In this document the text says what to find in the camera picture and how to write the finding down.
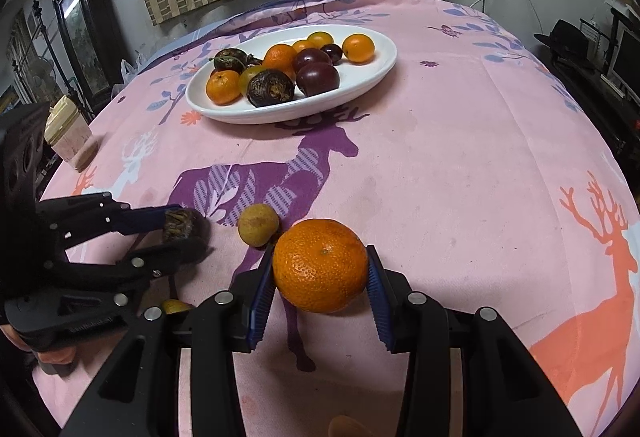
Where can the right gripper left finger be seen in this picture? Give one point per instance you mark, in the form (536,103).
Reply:
(231,321)

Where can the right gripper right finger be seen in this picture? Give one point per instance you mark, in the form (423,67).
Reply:
(414,324)

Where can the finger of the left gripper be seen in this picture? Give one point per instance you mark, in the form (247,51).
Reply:
(77,219)
(135,270)

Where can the large orange front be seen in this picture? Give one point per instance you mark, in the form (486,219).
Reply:
(320,265)

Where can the large orange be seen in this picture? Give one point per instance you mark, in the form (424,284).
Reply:
(280,57)
(320,265)

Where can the large orange back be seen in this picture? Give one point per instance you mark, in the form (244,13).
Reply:
(280,57)

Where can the large dark red plum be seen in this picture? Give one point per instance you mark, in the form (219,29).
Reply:
(317,78)

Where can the small dark plum with stem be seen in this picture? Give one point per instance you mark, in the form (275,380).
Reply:
(334,52)

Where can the small mandarin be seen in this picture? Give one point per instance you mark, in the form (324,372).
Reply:
(320,39)
(301,45)

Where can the small yellow green fruit front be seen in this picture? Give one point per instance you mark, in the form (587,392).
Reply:
(171,306)

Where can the small yellow green fruit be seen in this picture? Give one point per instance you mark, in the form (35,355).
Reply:
(171,306)
(257,224)

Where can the yellow orange round fruit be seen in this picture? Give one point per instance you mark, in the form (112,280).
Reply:
(246,76)

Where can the person's left hand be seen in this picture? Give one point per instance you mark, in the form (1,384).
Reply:
(61,356)

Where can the wooden tissue box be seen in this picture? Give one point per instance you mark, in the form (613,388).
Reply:
(69,135)

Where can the small yellow green fruit back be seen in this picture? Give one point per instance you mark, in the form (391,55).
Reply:
(257,224)

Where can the pink deer print tablecloth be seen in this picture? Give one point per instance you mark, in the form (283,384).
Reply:
(470,168)

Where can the mandarin on plate left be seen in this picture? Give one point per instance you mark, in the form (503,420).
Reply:
(223,87)

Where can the mandarin on plate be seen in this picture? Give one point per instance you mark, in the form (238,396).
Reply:
(358,48)
(223,87)

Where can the dark framed mirror cabinet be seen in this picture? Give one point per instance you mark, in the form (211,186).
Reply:
(94,47)

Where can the dark chestnut on plate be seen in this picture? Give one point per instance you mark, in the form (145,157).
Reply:
(253,61)

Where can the white oval plate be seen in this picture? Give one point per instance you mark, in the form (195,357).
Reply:
(355,79)

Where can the dark plum on plate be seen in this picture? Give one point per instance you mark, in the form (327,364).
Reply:
(310,55)

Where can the mandarin on plate right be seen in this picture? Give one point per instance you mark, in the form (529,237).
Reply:
(358,48)

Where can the black hat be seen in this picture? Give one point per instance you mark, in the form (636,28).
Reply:
(565,39)

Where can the computer monitor on rack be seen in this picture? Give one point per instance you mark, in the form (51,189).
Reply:
(620,70)

